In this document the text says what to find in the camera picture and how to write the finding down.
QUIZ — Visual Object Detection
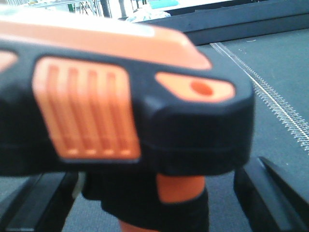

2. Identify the blue foam sheet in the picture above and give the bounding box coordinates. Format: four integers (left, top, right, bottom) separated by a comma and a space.
148, 0, 179, 9

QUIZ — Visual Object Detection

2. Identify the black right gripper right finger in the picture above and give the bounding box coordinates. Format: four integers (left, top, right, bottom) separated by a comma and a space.
234, 157, 309, 232

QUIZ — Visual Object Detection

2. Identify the dark conveyor side rail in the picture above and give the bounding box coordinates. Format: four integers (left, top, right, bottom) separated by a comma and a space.
144, 0, 309, 45

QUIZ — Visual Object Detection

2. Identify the crumpled clear plastic bag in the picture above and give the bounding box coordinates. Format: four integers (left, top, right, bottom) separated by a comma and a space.
125, 8, 171, 23

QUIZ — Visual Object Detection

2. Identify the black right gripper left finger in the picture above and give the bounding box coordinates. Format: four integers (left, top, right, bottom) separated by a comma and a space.
0, 172, 78, 232

